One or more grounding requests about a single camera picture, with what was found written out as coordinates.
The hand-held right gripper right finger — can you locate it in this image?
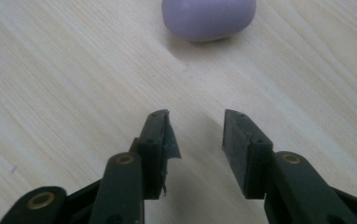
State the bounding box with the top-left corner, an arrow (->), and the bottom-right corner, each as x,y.
222,108 -> 274,201

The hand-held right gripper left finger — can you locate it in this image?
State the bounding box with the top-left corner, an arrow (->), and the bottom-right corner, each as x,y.
129,108 -> 182,201

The purple rounded soap bar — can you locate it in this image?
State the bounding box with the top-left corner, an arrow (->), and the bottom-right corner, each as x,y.
161,0 -> 257,43

